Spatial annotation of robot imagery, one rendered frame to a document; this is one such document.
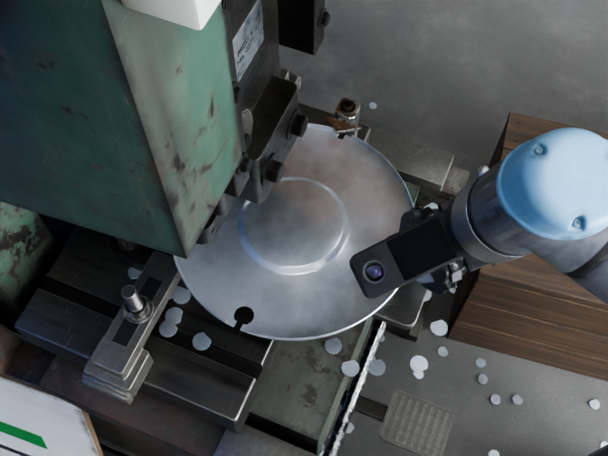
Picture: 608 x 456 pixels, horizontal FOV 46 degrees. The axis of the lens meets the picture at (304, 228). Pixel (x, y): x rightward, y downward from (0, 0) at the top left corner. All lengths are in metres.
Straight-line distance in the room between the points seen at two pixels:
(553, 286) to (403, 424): 0.38
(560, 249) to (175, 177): 0.27
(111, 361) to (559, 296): 0.83
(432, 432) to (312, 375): 0.54
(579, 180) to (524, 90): 1.56
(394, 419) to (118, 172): 1.04
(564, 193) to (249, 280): 0.43
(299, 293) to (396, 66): 1.30
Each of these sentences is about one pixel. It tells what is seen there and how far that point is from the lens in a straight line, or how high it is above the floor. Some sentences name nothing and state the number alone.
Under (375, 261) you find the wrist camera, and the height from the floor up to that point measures 0.93.
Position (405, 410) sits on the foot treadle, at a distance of 1.42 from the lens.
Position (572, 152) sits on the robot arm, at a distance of 0.51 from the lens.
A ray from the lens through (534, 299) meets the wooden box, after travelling 1.39.
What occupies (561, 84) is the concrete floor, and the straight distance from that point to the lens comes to 2.10.
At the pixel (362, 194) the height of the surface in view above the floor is 0.78.
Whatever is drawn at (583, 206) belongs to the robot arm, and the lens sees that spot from 0.50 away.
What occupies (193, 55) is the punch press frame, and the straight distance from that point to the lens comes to 0.42.
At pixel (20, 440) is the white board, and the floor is 0.36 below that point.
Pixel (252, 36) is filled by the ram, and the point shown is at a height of 1.06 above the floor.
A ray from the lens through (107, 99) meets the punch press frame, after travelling 0.39.
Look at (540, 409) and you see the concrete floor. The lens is 1.65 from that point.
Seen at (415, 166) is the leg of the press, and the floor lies 0.64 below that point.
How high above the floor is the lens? 1.53
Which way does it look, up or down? 62 degrees down
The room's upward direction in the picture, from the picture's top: straight up
